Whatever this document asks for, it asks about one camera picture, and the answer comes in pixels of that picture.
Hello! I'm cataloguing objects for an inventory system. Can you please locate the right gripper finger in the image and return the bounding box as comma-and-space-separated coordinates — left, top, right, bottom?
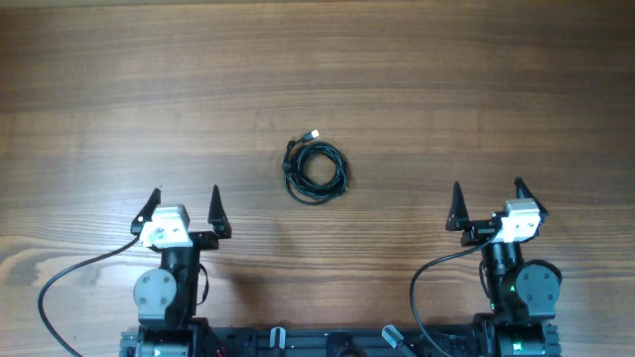
445, 181, 469, 231
514, 177, 549, 221

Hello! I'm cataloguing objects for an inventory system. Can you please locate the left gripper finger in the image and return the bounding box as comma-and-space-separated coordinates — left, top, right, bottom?
207, 184, 232, 239
130, 187, 161, 235

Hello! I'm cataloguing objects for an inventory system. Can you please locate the black USB cable with plug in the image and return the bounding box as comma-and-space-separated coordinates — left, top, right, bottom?
281, 129, 349, 206

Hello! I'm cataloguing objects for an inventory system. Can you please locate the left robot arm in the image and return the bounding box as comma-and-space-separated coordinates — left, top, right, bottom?
119, 186, 232, 357

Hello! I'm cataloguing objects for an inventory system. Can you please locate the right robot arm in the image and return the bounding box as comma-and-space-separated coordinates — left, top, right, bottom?
445, 178, 563, 357

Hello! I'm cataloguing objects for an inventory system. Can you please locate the right camera black cable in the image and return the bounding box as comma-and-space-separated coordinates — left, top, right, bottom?
409, 232, 500, 357

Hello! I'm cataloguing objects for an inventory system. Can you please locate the camera black cable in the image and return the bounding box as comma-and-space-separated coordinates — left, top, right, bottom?
37, 232, 143, 357
409, 232, 500, 357

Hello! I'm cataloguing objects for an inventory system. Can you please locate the left camera black cable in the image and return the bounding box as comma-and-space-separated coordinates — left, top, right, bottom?
37, 232, 143, 357

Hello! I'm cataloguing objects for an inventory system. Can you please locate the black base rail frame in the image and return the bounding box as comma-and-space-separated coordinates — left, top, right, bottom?
118, 321, 563, 357

